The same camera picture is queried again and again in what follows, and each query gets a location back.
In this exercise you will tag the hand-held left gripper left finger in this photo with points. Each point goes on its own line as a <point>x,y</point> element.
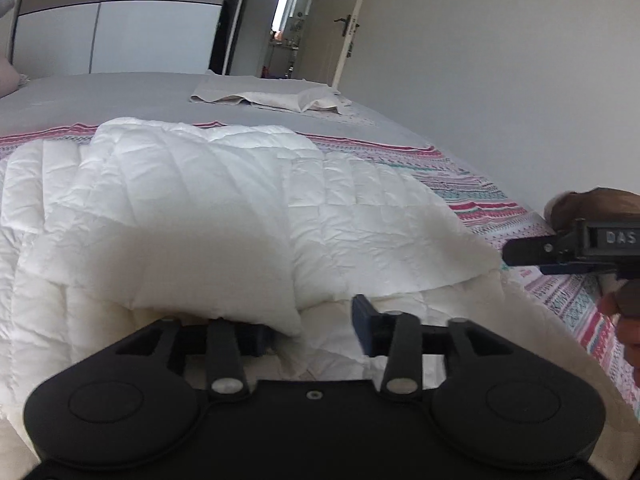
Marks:
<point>252,339</point>

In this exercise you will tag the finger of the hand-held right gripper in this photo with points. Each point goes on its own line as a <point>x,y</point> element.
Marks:
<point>537,249</point>
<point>570,269</point>

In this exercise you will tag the white quilted duvet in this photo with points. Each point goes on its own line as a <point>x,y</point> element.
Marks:
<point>200,210</point>

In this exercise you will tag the bed with grey sheet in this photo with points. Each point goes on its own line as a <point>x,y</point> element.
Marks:
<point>125,95</point>

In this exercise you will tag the white and brown wardrobe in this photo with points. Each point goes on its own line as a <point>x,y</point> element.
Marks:
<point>140,20</point>

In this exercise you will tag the white door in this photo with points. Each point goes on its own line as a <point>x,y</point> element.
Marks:
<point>347,0</point>

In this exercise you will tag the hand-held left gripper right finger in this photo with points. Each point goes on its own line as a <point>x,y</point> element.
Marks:
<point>362,322</point>

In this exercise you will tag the person's right hand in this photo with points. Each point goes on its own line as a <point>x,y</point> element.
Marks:
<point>627,310</point>

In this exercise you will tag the beige cloth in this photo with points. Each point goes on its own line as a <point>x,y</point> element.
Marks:
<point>260,97</point>

